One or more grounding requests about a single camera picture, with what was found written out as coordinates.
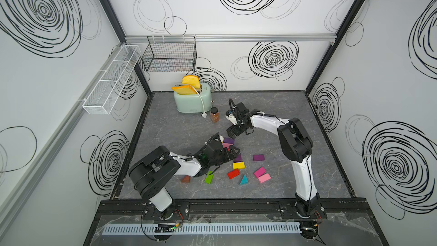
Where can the front yellow toast slice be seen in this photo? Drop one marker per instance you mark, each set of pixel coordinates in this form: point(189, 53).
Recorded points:
point(185, 90)

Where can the back yellow toast slice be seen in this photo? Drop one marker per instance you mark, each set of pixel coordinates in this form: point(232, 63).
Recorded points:
point(192, 80)

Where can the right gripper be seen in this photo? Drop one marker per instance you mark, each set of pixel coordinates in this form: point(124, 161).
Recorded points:
point(230, 133)

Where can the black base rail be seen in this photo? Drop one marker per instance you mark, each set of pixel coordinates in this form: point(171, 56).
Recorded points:
point(185, 208)

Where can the yellow block centre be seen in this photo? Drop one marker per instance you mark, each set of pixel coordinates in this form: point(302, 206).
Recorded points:
point(238, 165)

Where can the black wire basket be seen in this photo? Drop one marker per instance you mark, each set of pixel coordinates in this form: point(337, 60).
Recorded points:
point(170, 54)

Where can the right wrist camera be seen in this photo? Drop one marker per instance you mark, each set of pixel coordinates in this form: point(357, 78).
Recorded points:
point(231, 116)

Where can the mint green toaster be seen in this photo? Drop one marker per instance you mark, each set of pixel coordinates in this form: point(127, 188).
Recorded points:
point(195, 103)

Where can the red pepper spice jar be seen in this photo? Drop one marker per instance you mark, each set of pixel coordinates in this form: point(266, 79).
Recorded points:
point(214, 114)

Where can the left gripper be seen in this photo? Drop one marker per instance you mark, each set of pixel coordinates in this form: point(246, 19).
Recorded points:
point(227, 157)

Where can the white mesh wall shelf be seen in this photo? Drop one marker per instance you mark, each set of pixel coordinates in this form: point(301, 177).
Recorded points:
point(117, 81)

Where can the magenta block right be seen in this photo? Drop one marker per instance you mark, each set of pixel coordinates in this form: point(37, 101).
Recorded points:
point(260, 172)

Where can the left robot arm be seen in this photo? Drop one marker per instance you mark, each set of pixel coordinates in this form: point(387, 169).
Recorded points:
point(151, 173)

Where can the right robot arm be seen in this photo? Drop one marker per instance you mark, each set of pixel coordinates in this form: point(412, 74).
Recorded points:
point(296, 146)

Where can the teal triangle block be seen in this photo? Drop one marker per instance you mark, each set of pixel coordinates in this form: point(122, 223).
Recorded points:
point(244, 180)

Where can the light pink block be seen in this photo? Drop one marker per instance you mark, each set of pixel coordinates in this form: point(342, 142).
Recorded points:
point(227, 145)
point(264, 178)

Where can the purple triangle block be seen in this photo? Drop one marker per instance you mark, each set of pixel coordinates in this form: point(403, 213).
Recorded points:
point(238, 158)

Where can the red block right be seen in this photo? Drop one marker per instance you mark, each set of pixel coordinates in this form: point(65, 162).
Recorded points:
point(234, 173)

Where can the green block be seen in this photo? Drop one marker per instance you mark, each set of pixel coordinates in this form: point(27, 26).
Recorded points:
point(209, 177)

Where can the brown triangle block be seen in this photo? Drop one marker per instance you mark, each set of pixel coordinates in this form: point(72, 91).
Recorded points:
point(186, 179)

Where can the grey slotted cable duct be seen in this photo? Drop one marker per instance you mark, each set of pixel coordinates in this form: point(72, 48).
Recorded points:
point(203, 228)

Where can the yellow toast slice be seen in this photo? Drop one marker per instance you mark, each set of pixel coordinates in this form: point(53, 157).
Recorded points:
point(185, 90)
point(192, 80)

